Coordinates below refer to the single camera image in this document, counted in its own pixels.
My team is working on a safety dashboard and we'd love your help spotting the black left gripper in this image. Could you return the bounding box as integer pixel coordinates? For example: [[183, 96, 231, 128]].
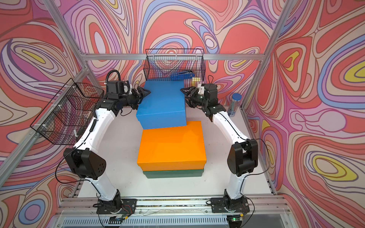
[[118, 86, 151, 110]]

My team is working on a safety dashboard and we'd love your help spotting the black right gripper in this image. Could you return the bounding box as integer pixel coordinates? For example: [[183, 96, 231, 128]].
[[179, 86, 208, 108]]

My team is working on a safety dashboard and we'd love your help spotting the blue shoebox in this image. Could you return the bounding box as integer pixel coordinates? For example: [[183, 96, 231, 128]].
[[136, 81, 187, 130]]

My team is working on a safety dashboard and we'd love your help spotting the orange shoebox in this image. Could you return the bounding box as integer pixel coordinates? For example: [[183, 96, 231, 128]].
[[137, 121, 207, 172]]

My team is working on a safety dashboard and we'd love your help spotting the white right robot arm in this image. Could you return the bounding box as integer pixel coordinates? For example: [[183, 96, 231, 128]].
[[180, 83, 259, 213]]

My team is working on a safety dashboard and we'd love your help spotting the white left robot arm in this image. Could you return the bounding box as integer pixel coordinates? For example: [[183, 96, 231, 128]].
[[64, 70, 151, 216]]

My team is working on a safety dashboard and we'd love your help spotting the yellow sticky note block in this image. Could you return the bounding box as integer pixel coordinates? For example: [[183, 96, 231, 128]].
[[191, 77, 200, 86]]

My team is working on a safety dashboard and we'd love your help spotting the blue stapler in basket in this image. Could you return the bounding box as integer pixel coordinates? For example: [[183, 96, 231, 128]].
[[170, 70, 195, 81]]

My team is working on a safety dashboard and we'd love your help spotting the clear pencil tube blue cap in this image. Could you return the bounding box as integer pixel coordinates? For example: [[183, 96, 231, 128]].
[[227, 93, 242, 117]]

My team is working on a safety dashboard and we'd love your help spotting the green shoebox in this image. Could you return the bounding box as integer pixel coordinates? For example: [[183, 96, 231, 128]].
[[143, 169, 204, 179]]

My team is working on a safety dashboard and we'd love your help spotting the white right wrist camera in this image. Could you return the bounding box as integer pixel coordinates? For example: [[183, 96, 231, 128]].
[[198, 85, 205, 95]]

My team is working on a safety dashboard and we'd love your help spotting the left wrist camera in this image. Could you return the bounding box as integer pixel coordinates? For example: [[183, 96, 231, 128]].
[[106, 80, 132, 96]]

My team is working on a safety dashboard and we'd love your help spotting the black wire basket back wall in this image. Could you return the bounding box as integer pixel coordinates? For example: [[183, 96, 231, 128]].
[[143, 47, 206, 83]]

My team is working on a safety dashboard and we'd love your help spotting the black wire basket wall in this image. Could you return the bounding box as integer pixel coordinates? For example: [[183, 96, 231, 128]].
[[143, 47, 206, 83], [30, 79, 104, 145]]

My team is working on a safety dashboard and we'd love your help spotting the black wire basket left wall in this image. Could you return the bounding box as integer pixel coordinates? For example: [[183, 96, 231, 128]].
[[30, 79, 104, 145]]

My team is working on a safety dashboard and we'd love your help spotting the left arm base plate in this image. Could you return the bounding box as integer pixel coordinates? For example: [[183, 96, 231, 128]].
[[93, 199, 137, 215]]

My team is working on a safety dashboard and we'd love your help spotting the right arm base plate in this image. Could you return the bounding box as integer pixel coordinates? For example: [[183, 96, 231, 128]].
[[206, 196, 250, 214]]

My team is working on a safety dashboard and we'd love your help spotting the aluminium front rail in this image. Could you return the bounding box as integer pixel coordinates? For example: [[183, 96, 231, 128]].
[[48, 195, 299, 228]]

